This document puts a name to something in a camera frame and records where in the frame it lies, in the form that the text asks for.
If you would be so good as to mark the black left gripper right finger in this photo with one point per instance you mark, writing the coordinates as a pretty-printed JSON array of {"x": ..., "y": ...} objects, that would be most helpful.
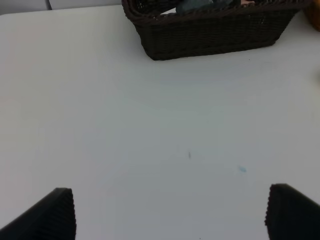
[{"x": 290, "y": 215}]

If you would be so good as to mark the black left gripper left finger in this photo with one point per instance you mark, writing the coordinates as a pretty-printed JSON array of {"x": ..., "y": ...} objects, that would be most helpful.
[{"x": 51, "y": 218}]

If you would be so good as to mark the pink bottle white cap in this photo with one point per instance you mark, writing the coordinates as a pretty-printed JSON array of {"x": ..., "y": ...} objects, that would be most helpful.
[{"x": 246, "y": 2}]

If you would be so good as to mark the orange wicker basket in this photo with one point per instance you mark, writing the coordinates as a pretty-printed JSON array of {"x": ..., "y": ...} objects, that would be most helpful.
[{"x": 312, "y": 13}]

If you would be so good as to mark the dark brown wicker basket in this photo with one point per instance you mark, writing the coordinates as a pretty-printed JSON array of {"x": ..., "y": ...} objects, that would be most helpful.
[{"x": 165, "y": 35}]

